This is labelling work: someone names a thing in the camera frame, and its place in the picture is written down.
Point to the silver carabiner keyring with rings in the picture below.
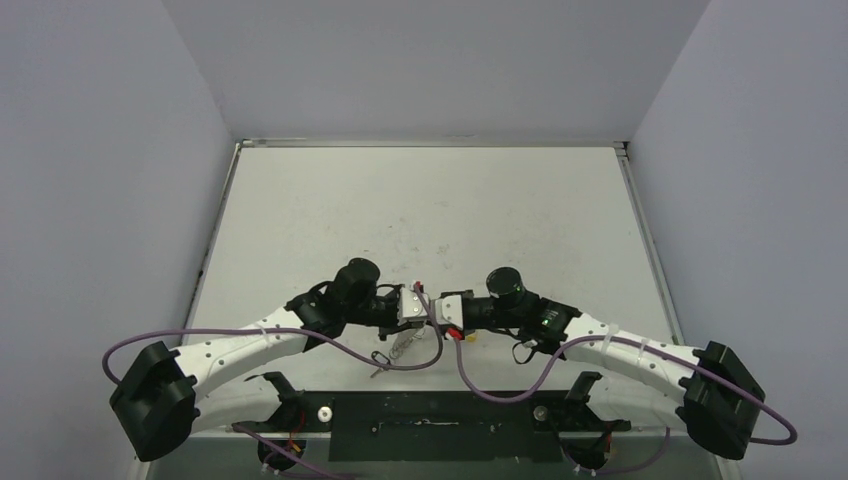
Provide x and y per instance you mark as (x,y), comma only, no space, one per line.
(402,342)

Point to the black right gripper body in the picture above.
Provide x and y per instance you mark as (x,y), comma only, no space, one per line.
(468,312)

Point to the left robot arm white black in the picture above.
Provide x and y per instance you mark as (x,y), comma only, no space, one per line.
(156,401)

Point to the black key tag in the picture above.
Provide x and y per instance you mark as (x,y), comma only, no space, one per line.
(382,362)

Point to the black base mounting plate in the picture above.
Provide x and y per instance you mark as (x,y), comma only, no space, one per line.
(437,426)

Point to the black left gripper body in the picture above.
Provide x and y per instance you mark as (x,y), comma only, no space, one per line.
(378,311)

